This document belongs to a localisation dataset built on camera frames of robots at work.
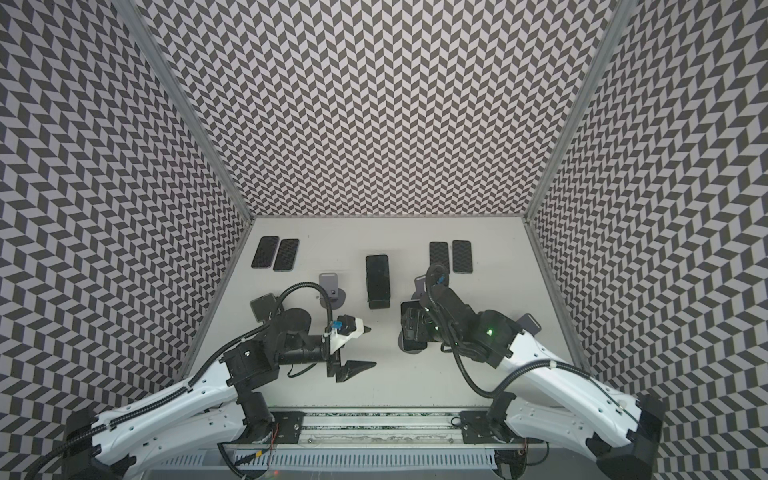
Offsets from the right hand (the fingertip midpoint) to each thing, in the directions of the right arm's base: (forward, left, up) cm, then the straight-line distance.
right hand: (416, 333), depth 71 cm
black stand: (+12, +43, -7) cm, 45 cm away
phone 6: (+35, -10, -15) cm, 40 cm away
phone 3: (+20, +11, -7) cm, 24 cm away
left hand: (-4, +11, +2) cm, 12 cm away
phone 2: (+36, +51, -13) cm, 64 cm away
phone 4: (+34, -19, -17) cm, 42 cm away
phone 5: (-4, +1, +10) cm, 11 cm away
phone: (+35, +44, -14) cm, 58 cm away
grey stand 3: (+4, +4, -19) cm, 20 cm away
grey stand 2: (+17, -2, -7) cm, 18 cm away
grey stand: (+17, +23, -11) cm, 31 cm away
